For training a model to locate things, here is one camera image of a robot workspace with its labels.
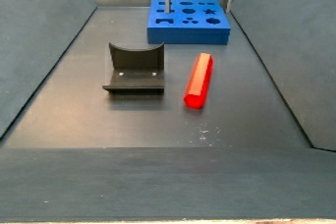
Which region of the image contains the blue foam shape board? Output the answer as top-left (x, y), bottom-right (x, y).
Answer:
top-left (147, 0), bottom-right (231, 45)

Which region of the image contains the black curved cradle stand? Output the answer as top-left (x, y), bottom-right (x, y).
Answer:
top-left (103, 44), bottom-right (166, 92)

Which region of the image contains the red hexagonal prism rod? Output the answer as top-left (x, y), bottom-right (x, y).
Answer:
top-left (184, 53), bottom-right (214, 109)

